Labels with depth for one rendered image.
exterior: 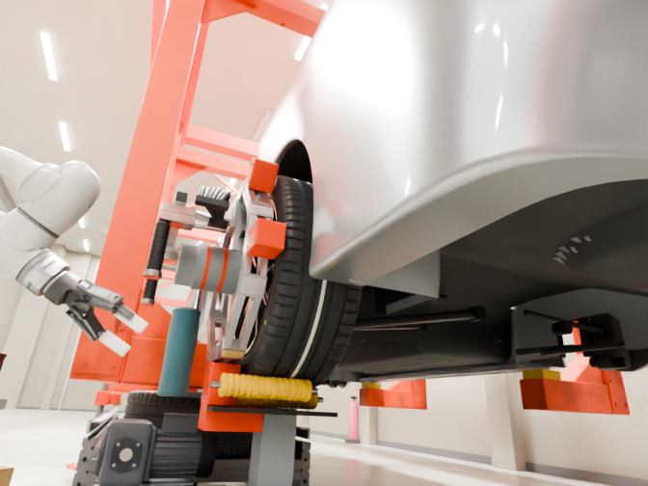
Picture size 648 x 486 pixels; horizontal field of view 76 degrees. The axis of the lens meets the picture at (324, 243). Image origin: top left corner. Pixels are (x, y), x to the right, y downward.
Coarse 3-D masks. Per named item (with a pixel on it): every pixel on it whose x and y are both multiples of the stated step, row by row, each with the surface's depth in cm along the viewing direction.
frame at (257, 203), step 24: (240, 192) 130; (264, 216) 110; (264, 264) 105; (240, 288) 102; (264, 288) 103; (216, 312) 146; (240, 312) 105; (240, 336) 111; (216, 360) 117; (240, 360) 113
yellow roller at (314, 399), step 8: (240, 400) 115; (248, 400) 116; (256, 400) 117; (264, 400) 118; (272, 400) 119; (280, 400) 119; (288, 400) 120; (296, 400) 121; (312, 400) 123; (320, 400) 126; (296, 408) 122; (304, 408) 123; (312, 408) 124
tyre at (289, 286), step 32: (288, 192) 114; (288, 224) 106; (288, 256) 103; (288, 288) 102; (320, 288) 105; (352, 288) 108; (288, 320) 103; (320, 320) 105; (352, 320) 109; (256, 352) 108; (288, 352) 106; (320, 352) 109; (320, 384) 120
